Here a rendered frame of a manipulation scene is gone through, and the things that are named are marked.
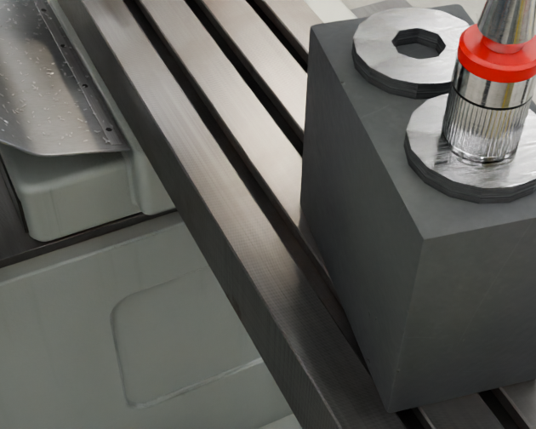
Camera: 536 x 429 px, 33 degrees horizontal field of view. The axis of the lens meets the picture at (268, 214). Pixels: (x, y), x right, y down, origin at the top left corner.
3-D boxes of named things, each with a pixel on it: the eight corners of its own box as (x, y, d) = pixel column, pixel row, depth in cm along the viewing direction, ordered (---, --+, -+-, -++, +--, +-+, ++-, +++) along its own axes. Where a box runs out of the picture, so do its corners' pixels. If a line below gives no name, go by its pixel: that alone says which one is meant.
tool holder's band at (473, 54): (497, 23, 53) (500, 8, 52) (559, 62, 50) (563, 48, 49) (439, 51, 51) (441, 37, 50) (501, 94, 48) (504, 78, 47)
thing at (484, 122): (478, 102, 57) (497, 23, 53) (534, 141, 54) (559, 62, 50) (424, 130, 55) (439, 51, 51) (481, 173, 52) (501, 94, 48)
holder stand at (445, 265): (426, 180, 81) (464, -15, 66) (539, 380, 66) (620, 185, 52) (298, 203, 78) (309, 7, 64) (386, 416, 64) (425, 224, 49)
